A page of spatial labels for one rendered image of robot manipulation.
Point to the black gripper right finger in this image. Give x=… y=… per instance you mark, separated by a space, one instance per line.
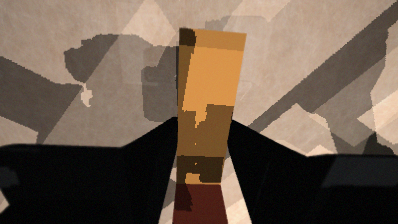
x=282 y=186

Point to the orange bar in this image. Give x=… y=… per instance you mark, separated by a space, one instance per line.
x=209 y=69

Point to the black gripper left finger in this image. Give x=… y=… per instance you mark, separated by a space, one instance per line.
x=135 y=176

